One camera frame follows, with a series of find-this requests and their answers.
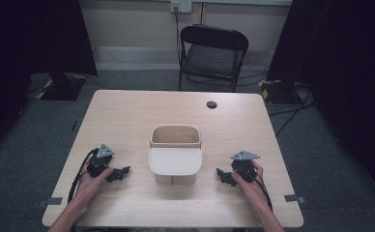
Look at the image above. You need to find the person's right hand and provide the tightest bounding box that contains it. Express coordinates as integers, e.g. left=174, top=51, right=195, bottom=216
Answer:
left=231, top=159, right=268, bottom=209

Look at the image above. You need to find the person's left hand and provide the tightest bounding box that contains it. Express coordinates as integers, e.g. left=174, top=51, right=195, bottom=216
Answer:
left=74, top=157, right=115, bottom=208

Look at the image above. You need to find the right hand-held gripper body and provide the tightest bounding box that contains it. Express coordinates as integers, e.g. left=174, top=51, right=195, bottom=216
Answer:
left=230, top=150, right=261, bottom=184

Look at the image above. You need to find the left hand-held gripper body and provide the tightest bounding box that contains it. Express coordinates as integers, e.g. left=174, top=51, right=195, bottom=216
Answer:
left=87, top=143, right=116, bottom=179

